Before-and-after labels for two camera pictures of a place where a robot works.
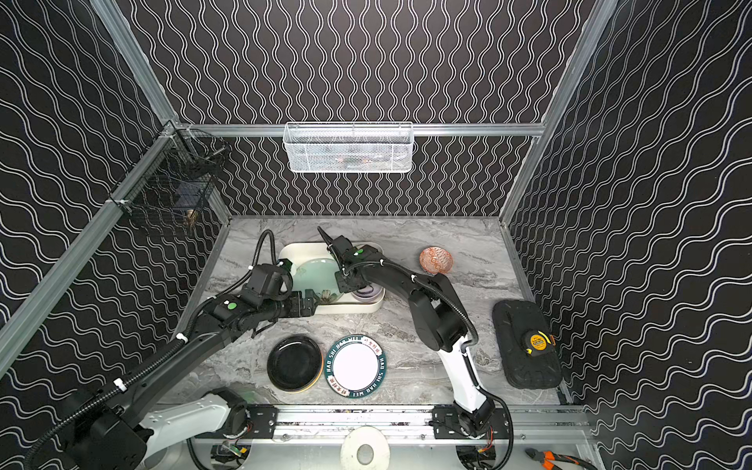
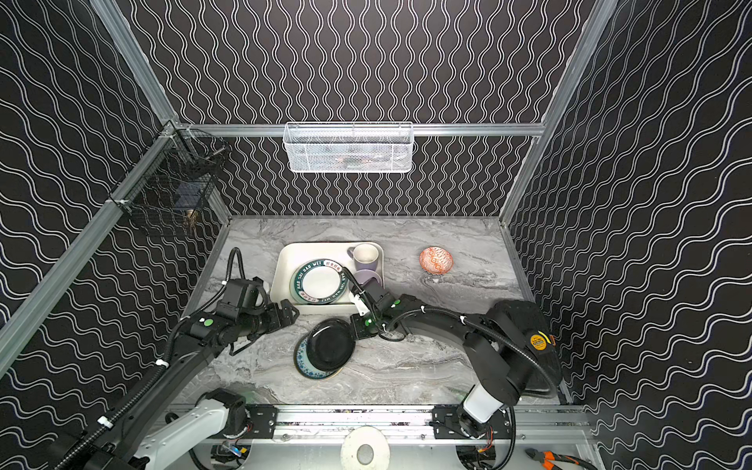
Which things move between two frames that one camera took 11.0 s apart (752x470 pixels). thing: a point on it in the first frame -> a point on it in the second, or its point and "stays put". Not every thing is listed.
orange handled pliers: [547, 459] stays put
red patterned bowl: [436, 259] stays put
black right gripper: [344, 250] -> [364, 323]
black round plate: [295, 364] -> [330, 344]
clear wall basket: [349, 147] stays put
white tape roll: [372, 437] stays put
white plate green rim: [355, 365] -> [319, 281]
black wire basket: [176, 180] stays put
